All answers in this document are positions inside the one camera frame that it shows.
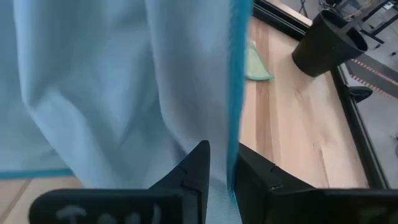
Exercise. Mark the black plastic plant pot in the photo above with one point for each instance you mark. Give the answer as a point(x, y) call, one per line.
point(323, 46)

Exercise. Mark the black aluminium table frame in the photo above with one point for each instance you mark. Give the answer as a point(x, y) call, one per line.
point(356, 124)

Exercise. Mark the light blue microfiber towel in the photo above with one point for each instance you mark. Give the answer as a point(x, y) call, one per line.
point(124, 77)

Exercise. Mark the black metal desk frame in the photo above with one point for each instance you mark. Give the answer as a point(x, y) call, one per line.
point(377, 29)

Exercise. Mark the light green waffle towel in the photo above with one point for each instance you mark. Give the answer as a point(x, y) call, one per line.
point(256, 67)

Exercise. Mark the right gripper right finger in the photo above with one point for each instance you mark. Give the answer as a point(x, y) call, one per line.
point(264, 193)

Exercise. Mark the black rounded clamp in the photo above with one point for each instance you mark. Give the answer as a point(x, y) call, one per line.
point(360, 92)

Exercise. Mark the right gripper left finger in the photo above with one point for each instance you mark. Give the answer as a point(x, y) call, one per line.
point(186, 193)

